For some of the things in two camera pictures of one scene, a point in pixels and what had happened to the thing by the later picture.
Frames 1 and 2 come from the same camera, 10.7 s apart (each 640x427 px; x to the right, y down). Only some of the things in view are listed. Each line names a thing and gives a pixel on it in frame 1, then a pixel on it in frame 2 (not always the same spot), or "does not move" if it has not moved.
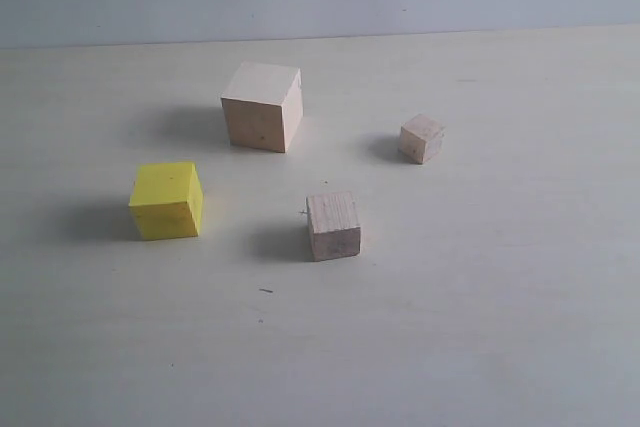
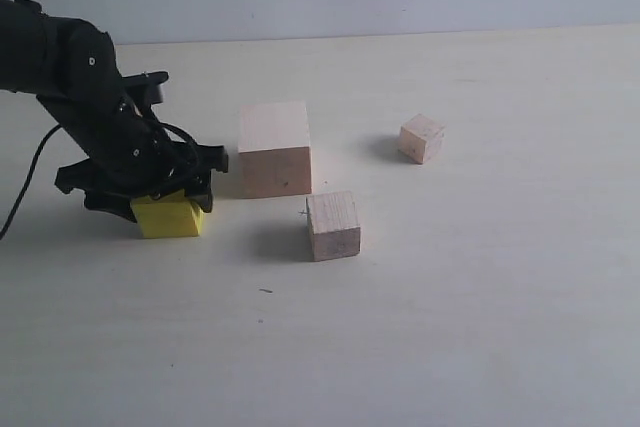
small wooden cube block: x=421 y=137 does not move
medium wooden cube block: x=335 y=225 does not move
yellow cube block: x=166 y=200 does not move
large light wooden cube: x=263 y=106 to x=275 y=157
